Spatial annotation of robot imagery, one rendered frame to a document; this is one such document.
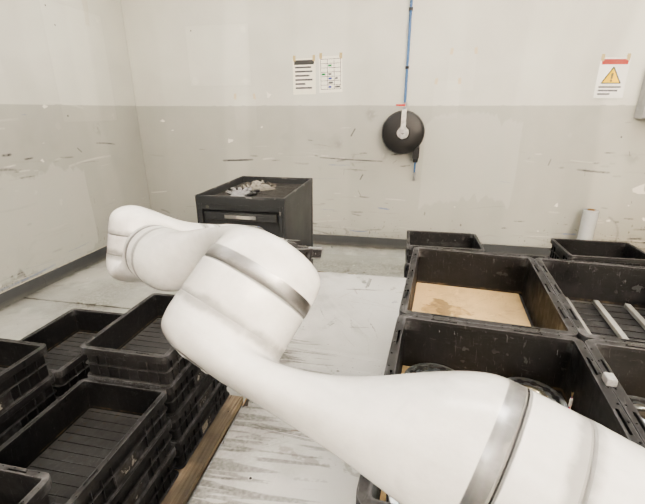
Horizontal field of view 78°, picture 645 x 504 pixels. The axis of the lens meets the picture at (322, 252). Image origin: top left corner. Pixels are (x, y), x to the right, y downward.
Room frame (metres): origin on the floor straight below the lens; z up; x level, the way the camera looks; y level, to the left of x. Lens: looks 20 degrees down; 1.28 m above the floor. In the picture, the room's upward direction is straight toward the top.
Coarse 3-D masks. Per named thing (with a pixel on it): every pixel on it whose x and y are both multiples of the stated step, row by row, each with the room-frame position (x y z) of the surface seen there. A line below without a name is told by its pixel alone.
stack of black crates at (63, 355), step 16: (64, 320) 1.46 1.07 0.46; (80, 320) 1.51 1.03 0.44; (96, 320) 1.49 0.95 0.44; (112, 320) 1.48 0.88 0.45; (32, 336) 1.31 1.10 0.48; (48, 336) 1.38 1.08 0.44; (64, 336) 1.44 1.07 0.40; (80, 336) 1.47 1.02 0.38; (48, 352) 1.35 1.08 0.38; (64, 352) 1.35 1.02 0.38; (80, 352) 1.35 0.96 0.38; (48, 368) 1.25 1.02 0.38; (64, 368) 1.11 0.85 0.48; (80, 368) 1.18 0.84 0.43; (64, 384) 1.10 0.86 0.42
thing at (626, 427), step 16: (400, 320) 0.63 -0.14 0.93; (416, 320) 0.63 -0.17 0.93; (432, 320) 0.63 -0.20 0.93; (448, 320) 0.63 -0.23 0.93; (400, 336) 0.58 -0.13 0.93; (528, 336) 0.58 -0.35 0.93; (544, 336) 0.58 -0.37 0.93; (560, 336) 0.58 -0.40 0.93; (592, 368) 0.51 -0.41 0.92; (608, 400) 0.42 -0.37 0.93; (624, 416) 0.39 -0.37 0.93; (624, 432) 0.37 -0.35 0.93; (368, 480) 0.30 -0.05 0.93; (368, 496) 0.29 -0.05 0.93
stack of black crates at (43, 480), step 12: (0, 468) 0.62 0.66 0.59; (12, 468) 0.62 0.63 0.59; (24, 468) 0.62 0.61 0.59; (0, 480) 0.62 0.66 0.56; (12, 480) 0.61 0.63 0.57; (24, 480) 0.60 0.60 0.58; (36, 480) 0.60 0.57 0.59; (48, 480) 0.59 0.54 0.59; (0, 492) 0.62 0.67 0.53; (12, 492) 0.61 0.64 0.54; (24, 492) 0.61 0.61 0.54; (36, 492) 0.57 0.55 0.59
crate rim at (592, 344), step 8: (592, 344) 0.55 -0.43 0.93; (600, 344) 0.55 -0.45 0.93; (608, 344) 0.55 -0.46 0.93; (616, 344) 0.55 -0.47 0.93; (624, 344) 0.55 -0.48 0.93; (632, 344) 0.55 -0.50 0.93; (592, 352) 0.53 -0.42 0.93; (640, 352) 0.54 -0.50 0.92; (600, 360) 0.51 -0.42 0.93; (600, 368) 0.49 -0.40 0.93; (608, 368) 0.49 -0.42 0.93; (616, 392) 0.44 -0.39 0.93; (624, 392) 0.44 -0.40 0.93; (624, 400) 0.42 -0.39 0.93; (624, 408) 0.41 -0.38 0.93; (632, 408) 0.41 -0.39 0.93; (632, 416) 0.39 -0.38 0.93; (640, 416) 0.39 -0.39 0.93; (640, 424) 0.38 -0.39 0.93; (640, 432) 0.37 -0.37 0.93
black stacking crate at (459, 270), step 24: (432, 264) 1.01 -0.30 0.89; (456, 264) 1.00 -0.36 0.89; (480, 264) 0.98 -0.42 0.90; (504, 264) 0.96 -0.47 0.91; (528, 264) 0.93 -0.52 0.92; (480, 288) 0.98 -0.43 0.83; (504, 288) 0.96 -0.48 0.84; (528, 288) 0.89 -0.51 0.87; (528, 312) 0.85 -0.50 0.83; (552, 312) 0.69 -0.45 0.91
